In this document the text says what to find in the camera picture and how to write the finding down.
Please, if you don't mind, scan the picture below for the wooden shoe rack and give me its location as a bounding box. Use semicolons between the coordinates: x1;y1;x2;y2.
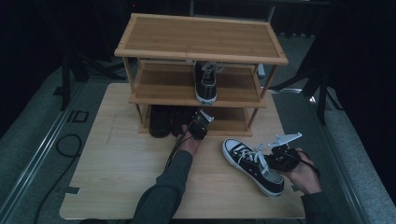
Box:
113;12;290;138

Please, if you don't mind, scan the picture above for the black and white sneaker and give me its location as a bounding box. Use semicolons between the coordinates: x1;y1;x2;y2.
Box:
220;137;285;198
192;61;225;105

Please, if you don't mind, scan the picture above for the hand-held gripper cable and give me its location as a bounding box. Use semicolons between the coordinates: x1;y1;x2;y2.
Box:
294;148;322;181
164;124;194;170

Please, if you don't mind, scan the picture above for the right hand-held gripper cable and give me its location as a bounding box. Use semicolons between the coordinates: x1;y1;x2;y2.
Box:
294;148;322;181

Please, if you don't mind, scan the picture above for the person's left hand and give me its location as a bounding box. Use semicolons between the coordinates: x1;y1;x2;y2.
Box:
177;123;204;157

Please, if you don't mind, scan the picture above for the black shoe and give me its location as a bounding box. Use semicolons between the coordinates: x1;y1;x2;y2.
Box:
170;105;195;138
148;105;172;139

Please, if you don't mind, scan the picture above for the metal floor rail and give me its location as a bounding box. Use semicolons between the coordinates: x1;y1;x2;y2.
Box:
0;81;88;220
270;88;370;224

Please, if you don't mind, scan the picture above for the black metal stand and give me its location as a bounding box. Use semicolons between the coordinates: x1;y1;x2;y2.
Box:
60;46;126;112
270;62;346;126

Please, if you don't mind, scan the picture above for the person's right hand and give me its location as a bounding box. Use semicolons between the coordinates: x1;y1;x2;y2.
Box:
284;147;323;196

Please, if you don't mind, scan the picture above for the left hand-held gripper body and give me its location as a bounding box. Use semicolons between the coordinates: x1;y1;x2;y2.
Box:
188;108;216;141

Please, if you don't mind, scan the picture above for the left hand-held gripper cable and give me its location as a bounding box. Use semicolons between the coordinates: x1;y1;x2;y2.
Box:
164;124;194;170

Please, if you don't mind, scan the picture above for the grey metal frame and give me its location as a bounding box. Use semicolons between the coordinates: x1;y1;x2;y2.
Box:
189;0;331;23

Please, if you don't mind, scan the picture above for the black floor cable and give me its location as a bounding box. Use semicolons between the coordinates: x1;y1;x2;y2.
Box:
33;133;83;224

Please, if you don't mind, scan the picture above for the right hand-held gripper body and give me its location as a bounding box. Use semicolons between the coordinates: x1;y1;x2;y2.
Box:
266;132;304;173

